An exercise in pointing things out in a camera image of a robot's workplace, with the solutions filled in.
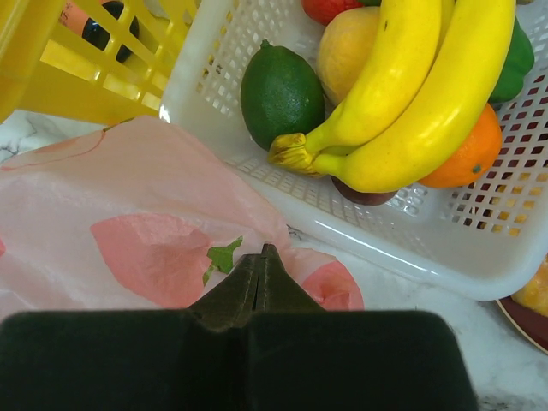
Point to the green avocado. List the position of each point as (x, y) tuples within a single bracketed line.
[(280, 94)]

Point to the dark purple plum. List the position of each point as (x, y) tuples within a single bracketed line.
[(365, 199)]

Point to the red strawberry fruit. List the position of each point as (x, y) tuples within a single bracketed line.
[(324, 11)]

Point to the banana bunch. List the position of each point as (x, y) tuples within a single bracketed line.
[(417, 99)]

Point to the croissant pastry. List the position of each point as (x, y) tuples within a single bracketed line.
[(534, 294)]

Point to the orange fruit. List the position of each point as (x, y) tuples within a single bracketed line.
[(473, 158)]

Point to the green bell pepper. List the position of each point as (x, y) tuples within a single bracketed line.
[(518, 63)]

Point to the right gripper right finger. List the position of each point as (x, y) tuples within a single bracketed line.
[(374, 360)]

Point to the red round plate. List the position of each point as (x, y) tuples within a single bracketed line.
[(532, 325)]

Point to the pink peach plastic bag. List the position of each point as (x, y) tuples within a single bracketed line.
[(141, 215)]

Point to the white plastic fruit basket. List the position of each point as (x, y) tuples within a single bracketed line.
[(484, 241)]

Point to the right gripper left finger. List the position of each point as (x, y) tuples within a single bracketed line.
[(174, 359)]

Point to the yellow plastic basket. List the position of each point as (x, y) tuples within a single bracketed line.
[(77, 60)]

